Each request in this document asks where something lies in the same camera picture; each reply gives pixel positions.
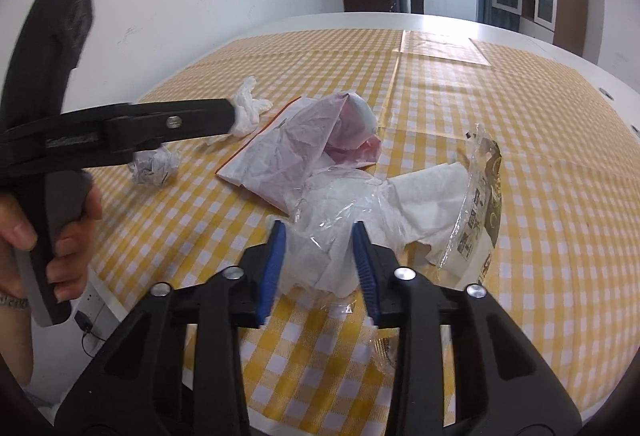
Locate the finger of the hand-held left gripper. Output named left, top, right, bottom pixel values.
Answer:
left=47, top=113, right=237, bottom=175
left=64, top=98, right=237, bottom=119

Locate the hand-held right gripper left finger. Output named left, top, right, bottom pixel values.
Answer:
left=54, top=220, right=287, bottom=436

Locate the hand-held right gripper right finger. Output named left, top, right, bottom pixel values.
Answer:
left=351, top=221, right=584, bottom=436

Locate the small white tissue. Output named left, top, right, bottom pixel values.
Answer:
left=202, top=76, right=273, bottom=147

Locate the clear plastic film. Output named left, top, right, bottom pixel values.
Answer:
left=292, top=168, right=401, bottom=267

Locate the large white paper napkin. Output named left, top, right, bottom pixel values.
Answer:
left=276, top=163, right=473, bottom=303

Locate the red-strip zip plastic bag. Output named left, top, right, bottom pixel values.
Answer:
left=215, top=90, right=382, bottom=219

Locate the brown-printed clear packet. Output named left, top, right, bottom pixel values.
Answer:
left=434, top=122, right=505, bottom=293

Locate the person's left forearm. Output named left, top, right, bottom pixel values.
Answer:
left=0, top=291, right=35, bottom=389

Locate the person's left hand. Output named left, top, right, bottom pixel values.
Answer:
left=0, top=188, right=104, bottom=305

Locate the grey-printed crumpled paper ball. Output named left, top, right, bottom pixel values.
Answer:
left=127, top=147, right=182, bottom=189

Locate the white power strip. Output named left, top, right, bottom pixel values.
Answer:
left=75, top=285, right=110, bottom=317

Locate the yellow checked tablecloth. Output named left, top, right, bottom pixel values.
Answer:
left=87, top=28, right=640, bottom=436

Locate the black power plug cable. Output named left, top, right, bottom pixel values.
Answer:
left=74, top=311, right=98, bottom=358

